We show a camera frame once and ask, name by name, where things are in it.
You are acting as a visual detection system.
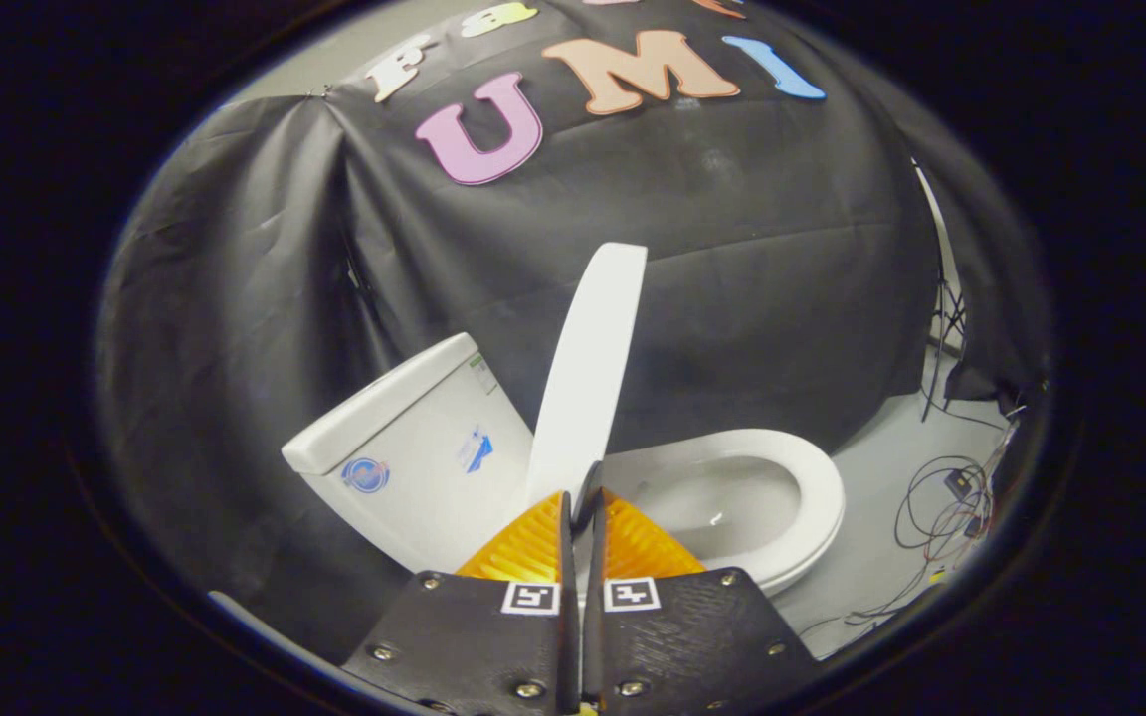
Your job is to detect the thin red cable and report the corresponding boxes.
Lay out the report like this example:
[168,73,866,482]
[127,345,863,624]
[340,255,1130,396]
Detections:
[926,497,994,543]

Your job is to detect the white toilet lid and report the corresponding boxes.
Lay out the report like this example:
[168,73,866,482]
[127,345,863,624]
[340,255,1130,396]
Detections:
[524,242,650,534]

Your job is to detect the white ceramic toilet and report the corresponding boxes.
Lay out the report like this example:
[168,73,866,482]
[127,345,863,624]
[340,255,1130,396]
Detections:
[282,332,847,600]

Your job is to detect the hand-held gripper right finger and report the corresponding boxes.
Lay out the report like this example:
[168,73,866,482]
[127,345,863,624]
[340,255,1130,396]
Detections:
[582,488,820,715]

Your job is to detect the long black cable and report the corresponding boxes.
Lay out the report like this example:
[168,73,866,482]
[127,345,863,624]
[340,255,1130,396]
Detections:
[795,398,1032,639]

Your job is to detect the black backdrop cloth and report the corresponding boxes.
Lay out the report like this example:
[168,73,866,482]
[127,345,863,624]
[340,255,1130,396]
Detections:
[94,0,1053,662]

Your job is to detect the white toilet tank cover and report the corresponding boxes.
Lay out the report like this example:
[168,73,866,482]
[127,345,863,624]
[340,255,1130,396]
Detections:
[282,332,483,476]

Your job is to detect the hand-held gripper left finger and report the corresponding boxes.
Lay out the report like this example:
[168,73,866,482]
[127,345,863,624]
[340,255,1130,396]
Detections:
[341,489,580,716]

